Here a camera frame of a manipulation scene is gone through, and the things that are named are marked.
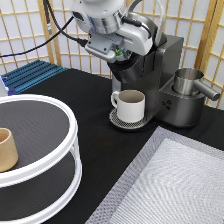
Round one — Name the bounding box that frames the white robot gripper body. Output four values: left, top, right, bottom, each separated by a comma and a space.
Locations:
85, 17, 153, 63

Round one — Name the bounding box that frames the grey pod coffee machine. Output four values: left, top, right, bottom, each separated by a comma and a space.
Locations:
107, 13, 208, 132

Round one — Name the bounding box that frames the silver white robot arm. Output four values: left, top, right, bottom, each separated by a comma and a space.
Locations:
70, 0, 153, 63

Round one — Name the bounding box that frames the white ceramic mug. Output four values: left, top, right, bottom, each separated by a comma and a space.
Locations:
111, 90, 145, 123

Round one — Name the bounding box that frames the steel milk frother jug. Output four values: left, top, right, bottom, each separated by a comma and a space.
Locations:
173, 68, 220, 101

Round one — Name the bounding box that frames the wooden paper folding screen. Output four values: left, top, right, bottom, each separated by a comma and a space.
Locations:
0, 0, 224, 110

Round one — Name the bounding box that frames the grey woven placemat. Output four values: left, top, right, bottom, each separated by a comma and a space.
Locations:
85, 127, 224, 224

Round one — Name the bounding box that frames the white two-tier round shelf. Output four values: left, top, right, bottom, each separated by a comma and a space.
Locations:
0, 94, 82, 224

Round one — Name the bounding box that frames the small wooden cup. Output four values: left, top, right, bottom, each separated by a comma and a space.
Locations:
0, 128, 18, 172

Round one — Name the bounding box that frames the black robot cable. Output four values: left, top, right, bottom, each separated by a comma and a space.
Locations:
0, 0, 88, 59

